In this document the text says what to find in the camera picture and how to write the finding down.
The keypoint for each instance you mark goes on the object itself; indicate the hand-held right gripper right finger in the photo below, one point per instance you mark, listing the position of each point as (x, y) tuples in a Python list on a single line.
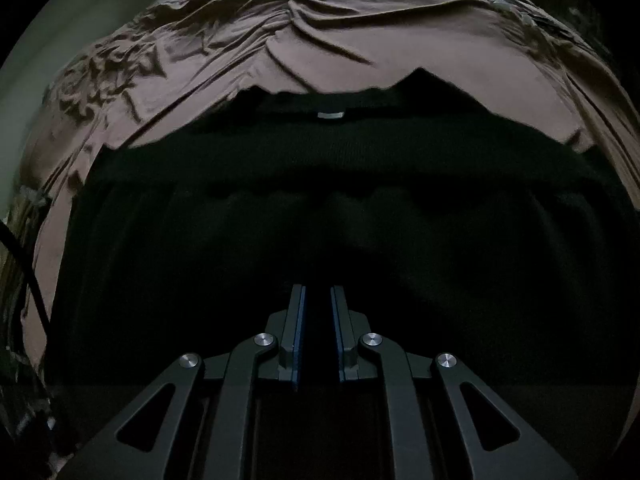
[(340, 330)]

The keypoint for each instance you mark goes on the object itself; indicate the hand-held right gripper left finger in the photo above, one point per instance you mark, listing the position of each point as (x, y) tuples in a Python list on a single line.
[(298, 330)]

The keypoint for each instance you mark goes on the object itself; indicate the black t-shirt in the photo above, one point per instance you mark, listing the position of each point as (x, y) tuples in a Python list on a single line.
[(320, 200)]

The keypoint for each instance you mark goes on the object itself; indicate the bed with brown sheet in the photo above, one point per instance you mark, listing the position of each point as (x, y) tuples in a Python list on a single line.
[(52, 220)]

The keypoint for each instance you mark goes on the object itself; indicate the crumpled brown duvet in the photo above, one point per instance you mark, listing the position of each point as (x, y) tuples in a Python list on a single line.
[(200, 20)]

